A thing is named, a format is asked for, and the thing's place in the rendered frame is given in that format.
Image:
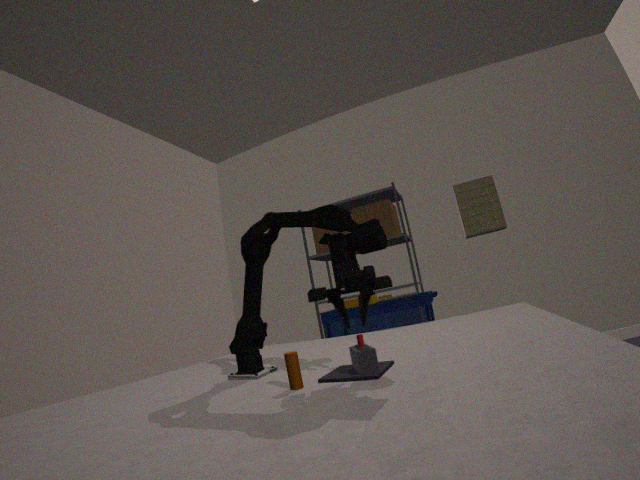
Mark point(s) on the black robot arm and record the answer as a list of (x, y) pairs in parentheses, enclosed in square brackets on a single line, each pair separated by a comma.
[(256, 244)]

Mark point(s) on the brown cylinder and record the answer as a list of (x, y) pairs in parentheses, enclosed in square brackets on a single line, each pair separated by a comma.
[(293, 370)]

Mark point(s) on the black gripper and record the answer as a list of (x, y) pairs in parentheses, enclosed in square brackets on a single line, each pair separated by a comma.
[(334, 295)]

